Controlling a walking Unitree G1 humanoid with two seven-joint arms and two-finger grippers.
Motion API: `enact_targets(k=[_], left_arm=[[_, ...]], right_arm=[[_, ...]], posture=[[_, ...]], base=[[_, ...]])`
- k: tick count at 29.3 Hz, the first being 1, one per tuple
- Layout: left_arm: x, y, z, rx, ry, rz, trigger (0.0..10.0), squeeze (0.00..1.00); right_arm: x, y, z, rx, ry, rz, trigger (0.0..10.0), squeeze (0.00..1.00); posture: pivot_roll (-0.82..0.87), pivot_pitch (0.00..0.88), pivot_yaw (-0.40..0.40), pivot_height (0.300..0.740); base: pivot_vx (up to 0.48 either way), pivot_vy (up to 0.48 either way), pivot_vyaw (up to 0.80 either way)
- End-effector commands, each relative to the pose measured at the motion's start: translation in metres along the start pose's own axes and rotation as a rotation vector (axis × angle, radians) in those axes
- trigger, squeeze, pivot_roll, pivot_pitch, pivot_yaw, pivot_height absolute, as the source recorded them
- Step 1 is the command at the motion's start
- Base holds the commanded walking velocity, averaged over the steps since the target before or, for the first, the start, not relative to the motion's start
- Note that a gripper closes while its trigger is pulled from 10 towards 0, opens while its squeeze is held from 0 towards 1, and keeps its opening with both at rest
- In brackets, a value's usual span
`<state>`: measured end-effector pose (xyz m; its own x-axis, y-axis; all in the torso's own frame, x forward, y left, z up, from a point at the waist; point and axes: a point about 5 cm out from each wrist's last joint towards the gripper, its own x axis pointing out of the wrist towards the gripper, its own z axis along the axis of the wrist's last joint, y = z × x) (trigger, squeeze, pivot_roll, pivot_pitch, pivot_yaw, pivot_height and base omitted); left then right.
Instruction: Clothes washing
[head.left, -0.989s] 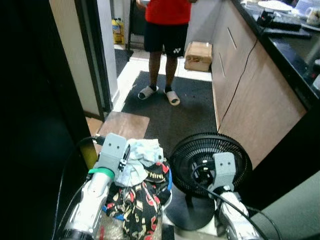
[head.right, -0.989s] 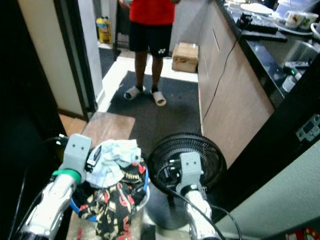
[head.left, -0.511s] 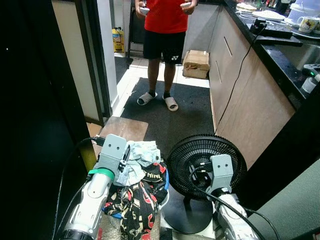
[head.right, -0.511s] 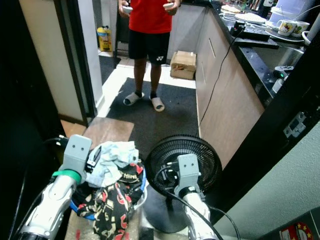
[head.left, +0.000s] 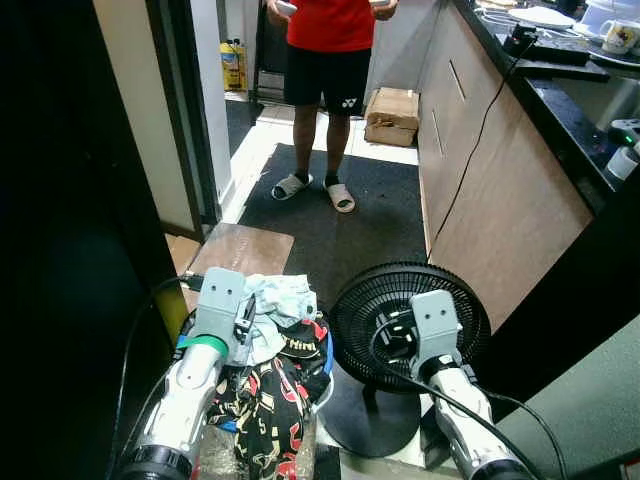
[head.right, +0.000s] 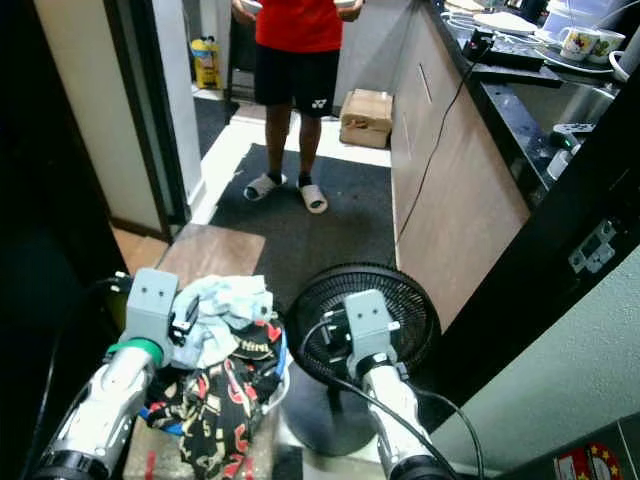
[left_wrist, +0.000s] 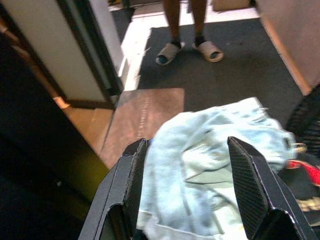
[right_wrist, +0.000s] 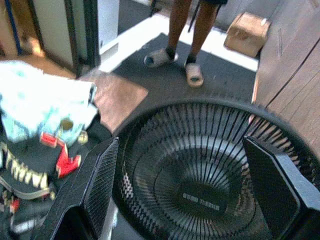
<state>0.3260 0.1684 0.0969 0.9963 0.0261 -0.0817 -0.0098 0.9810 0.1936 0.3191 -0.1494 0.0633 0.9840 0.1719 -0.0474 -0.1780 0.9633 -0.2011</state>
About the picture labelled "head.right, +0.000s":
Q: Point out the light blue cloth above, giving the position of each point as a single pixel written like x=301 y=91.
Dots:
x=225 y=305

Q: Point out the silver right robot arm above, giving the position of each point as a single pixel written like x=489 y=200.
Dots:
x=395 y=410

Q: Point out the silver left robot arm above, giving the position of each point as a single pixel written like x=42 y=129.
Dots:
x=105 y=410

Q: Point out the brown floor mat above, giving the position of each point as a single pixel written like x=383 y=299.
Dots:
x=210 y=250

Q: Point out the white laundry basket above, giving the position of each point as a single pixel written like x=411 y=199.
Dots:
x=281 y=385

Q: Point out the black floor fan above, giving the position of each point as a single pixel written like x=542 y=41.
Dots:
x=412 y=300

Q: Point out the black patterned garment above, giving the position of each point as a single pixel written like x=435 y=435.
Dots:
x=220 y=400

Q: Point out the dark grey floor mat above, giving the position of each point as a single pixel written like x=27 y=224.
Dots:
x=310 y=240

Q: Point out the brown wooden cabinet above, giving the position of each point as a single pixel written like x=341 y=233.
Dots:
x=460 y=200

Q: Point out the brown cardboard box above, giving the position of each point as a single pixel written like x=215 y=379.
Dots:
x=366 y=118

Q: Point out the yellow bottle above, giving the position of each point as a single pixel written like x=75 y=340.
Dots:
x=206 y=62

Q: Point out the metal door hinge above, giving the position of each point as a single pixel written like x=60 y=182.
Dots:
x=594 y=246

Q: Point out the small white cup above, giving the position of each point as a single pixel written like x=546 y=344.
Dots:
x=558 y=164

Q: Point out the red sticker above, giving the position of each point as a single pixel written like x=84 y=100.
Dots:
x=590 y=462

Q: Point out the person in red shirt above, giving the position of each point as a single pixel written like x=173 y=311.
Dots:
x=295 y=30

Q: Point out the black device with green light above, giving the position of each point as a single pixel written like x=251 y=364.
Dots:
x=572 y=135

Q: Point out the black countertop device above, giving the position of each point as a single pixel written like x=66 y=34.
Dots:
x=505 y=55

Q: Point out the white plate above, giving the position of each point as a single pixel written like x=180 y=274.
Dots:
x=505 y=22

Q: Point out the white printed mug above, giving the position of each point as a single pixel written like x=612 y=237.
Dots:
x=612 y=46
x=578 y=44

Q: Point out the white pot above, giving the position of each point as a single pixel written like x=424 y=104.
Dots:
x=575 y=12

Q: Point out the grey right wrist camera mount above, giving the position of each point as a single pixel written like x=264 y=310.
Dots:
x=370 y=322

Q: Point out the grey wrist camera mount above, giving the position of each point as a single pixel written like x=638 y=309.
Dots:
x=370 y=322
x=152 y=300

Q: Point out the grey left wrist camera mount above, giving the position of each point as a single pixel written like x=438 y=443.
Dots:
x=152 y=300

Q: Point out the dark door frame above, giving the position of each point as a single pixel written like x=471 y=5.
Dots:
x=145 y=100

